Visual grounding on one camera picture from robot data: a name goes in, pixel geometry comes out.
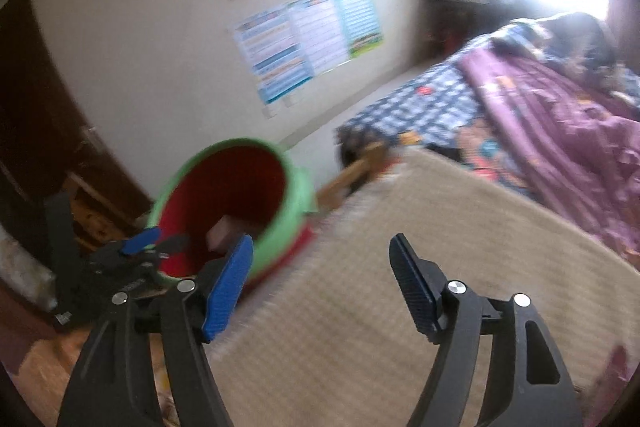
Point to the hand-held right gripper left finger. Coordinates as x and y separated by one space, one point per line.
229 289

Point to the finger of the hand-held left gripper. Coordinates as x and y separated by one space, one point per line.
142 241
172 244

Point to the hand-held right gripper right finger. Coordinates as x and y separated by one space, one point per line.
411 289

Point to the green-rimmed red bucket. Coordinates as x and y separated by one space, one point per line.
235 187

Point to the wooden chair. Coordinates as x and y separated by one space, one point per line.
95 212

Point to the pinkish brown box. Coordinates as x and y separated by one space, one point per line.
227 232

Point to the beige woven mat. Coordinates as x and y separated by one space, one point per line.
380 217

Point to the wooden stick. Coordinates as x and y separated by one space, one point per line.
350 177

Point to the dark wooden door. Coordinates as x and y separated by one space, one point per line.
35 107

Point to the blue checked bed sheet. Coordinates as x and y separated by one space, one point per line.
425 107

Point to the purple printed quilt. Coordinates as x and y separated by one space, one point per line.
560 132

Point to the dark desk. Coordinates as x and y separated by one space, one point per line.
455 24

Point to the blue plaid quilt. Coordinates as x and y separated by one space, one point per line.
565 37

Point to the white wall socket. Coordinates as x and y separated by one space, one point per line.
270 111

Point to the blue chart wall poster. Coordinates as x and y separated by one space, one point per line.
272 52

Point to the white chart wall poster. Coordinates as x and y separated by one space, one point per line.
320 34

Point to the green chart wall poster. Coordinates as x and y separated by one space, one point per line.
362 19

